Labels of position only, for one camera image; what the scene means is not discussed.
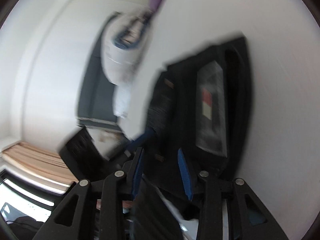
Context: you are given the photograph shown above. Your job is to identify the black pants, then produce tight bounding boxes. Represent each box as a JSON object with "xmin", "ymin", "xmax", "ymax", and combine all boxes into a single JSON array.
[{"xmin": 130, "ymin": 36, "xmax": 253, "ymax": 240}]

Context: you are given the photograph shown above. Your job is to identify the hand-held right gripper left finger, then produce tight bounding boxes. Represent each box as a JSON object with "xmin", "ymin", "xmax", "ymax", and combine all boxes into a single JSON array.
[{"xmin": 32, "ymin": 147, "xmax": 145, "ymax": 240}]

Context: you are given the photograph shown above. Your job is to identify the white pillow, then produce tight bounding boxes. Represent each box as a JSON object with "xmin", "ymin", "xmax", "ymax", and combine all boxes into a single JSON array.
[{"xmin": 112, "ymin": 82, "xmax": 134, "ymax": 118}]

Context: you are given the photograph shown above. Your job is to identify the rolled white duvet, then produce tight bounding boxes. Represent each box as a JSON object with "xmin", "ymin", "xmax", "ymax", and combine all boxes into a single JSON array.
[{"xmin": 101, "ymin": 11, "xmax": 152, "ymax": 86}]

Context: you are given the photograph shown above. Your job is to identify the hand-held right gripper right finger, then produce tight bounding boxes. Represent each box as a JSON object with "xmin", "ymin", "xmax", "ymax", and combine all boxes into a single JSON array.
[{"xmin": 177, "ymin": 148, "xmax": 288, "ymax": 240}]

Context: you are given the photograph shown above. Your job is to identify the bed with white sheet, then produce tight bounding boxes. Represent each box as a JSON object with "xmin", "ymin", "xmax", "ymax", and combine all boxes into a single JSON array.
[{"xmin": 114, "ymin": 0, "xmax": 320, "ymax": 240}]

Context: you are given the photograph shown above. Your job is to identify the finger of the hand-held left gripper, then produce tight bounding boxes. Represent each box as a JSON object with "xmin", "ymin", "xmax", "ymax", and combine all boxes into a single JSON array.
[{"xmin": 124, "ymin": 127, "xmax": 157, "ymax": 158}]

